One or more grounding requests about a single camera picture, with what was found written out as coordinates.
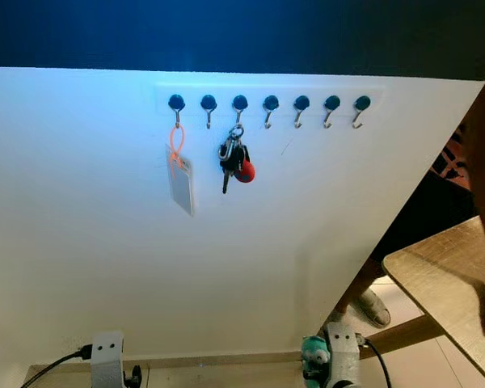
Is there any white standing board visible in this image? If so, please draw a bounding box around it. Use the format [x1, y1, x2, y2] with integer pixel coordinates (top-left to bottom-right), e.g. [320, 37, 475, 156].
[0, 66, 485, 365]

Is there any teal plush figure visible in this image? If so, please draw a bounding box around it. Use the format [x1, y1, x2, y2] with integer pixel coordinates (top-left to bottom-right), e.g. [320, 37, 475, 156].
[301, 335, 333, 381]

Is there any white card tag orange loop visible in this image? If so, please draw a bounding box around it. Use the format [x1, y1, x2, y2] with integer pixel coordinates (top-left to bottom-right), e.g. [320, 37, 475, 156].
[165, 121, 197, 218]

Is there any light wooden table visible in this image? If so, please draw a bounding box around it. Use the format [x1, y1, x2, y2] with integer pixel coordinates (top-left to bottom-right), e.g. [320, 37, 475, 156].
[359, 215, 485, 388]

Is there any key bunch with red fob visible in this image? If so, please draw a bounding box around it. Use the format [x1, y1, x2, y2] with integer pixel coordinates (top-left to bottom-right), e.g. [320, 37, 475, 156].
[217, 124, 257, 196]

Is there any white shoe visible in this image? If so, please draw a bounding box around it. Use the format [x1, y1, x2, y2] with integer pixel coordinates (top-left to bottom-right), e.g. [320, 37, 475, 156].
[351, 289, 392, 329]

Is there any person in black trousers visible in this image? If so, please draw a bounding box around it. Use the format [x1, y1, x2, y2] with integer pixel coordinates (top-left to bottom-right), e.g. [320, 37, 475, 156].
[331, 73, 485, 356]

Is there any dark blue knob hook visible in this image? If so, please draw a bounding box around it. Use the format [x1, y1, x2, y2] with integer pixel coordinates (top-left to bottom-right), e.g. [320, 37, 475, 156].
[167, 94, 186, 130]
[352, 95, 372, 130]
[231, 94, 249, 129]
[263, 95, 280, 130]
[323, 95, 342, 130]
[200, 94, 218, 130]
[293, 95, 311, 130]

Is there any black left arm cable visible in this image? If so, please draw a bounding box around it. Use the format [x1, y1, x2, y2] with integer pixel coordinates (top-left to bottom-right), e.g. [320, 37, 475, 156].
[20, 345, 94, 388]

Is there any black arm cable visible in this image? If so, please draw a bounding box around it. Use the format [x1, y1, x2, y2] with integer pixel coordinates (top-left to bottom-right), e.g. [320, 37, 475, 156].
[20, 345, 94, 388]
[360, 335, 392, 388]

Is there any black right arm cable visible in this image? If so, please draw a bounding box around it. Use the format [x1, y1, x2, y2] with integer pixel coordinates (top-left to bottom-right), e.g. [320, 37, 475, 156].
[360, 335, 392, 388]

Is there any white hook rail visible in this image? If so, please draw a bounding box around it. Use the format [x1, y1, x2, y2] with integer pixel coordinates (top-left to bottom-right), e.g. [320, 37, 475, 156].
[155, 83, 386, 132]

